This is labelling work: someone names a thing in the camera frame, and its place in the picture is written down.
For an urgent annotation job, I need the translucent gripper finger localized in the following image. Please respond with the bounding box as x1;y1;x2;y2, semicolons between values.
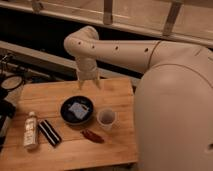
78;80;84;90
93;78;101;89

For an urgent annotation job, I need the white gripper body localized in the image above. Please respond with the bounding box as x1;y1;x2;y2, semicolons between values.
75;57;98;81

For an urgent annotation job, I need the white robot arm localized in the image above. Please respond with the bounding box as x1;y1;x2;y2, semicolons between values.
64;26;213;171

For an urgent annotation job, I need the blue sponge in bowl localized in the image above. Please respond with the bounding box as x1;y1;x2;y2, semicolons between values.
69;102;88;119

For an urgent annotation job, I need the black round bowl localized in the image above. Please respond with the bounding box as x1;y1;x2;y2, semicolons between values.
60;96;94;125

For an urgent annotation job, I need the clear plastic cup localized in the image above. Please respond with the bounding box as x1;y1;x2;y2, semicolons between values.
96;108;116;131

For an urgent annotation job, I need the wooden cutting board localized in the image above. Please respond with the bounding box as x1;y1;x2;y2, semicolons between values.
0;78;137;171

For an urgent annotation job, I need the black white striped block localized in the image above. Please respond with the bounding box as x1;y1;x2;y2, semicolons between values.
38;120;62;147

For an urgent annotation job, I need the reddish brown chili pepper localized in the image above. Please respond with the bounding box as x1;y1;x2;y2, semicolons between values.
81;129;104;143

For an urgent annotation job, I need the small white plastic bottle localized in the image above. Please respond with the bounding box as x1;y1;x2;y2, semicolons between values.
23;111;38;150

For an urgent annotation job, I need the black round device on left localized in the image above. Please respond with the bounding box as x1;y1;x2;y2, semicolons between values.
0;75;24;91

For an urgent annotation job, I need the black object at left edge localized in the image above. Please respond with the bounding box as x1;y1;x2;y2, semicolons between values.
0;100;16;151

